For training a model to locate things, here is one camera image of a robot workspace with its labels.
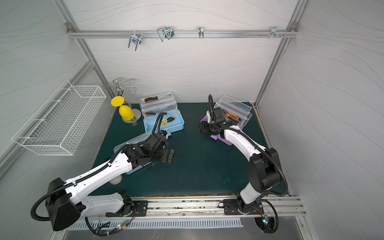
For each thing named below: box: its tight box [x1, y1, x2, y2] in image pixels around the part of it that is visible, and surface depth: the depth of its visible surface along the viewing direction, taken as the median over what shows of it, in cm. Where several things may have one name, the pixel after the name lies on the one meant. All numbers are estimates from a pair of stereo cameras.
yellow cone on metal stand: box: [110, 96, 142, 124], surface depth 94 cm
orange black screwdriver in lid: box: [143, 94, 172, 103], surface depth 105 cm
